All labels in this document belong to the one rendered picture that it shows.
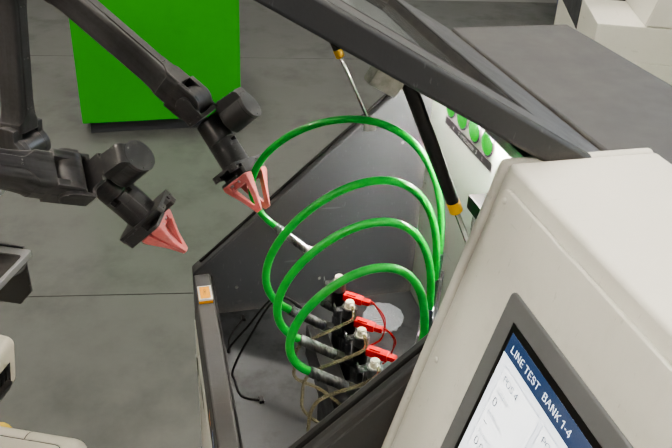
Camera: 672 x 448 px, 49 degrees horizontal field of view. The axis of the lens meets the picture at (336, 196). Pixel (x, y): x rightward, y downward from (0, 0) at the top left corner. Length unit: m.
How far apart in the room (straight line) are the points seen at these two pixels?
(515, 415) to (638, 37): 3.20
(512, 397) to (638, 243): 0.22
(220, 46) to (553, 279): 3.86
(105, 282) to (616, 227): 2.78
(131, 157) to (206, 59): 3.38
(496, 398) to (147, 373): 2.13
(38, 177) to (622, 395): 0.86
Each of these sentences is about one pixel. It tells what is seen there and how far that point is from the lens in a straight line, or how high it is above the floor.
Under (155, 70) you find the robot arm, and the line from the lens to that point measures 1.48.
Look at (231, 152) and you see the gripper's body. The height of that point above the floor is 1.32.
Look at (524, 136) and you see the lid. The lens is 0.95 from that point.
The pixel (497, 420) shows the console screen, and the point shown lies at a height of 1.32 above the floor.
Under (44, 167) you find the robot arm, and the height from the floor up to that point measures 1.42.
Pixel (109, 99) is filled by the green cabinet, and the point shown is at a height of 0.23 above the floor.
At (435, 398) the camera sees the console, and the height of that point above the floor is 1.23.
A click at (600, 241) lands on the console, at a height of 1.55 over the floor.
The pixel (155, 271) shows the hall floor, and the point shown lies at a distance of 3.44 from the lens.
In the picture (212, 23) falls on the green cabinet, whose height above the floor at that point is 0.67.
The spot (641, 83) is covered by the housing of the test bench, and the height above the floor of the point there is 1.50.
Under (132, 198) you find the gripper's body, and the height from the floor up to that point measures 1.33.
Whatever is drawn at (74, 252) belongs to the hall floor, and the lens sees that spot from 3.64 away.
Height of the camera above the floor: 1.96
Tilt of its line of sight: 29 degrees down
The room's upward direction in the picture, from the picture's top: 3 degrees clockwise
